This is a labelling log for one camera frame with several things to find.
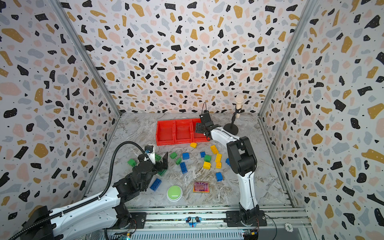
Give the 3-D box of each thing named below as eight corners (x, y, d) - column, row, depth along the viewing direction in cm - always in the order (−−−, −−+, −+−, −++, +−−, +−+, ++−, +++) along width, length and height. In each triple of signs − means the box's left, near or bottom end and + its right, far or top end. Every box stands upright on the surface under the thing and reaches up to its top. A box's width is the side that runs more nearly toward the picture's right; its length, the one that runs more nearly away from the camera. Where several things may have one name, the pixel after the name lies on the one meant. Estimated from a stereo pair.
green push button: (167, 199, 82) (166, 198, 81) (168, 186, 87) (168, 185, 85) (180, 199, 82) (180, 198, 81) (181, 186, 87) (181, 185, 85)
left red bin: (155, 145, 105) (152, 139, 99) (160, 123, 118) (158, 116, 113) (174, 146, 105) (172, 139, 99) (177, 123, 119) (176, 116, 113)
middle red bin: (173, 145, 105) (172, 138, 99) (177, 123, 118) (175, 116, 112) (193, 145, 105) (192, 138, 99) (193, 124, 118) (193, 117, 112)
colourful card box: (192, 192, 85) (192, 191, 83) (193, 182, 88) (193, 181, 87) (209, 192, 85) (210, 191, 83) (209, 182, 89) (209, 181, 87)
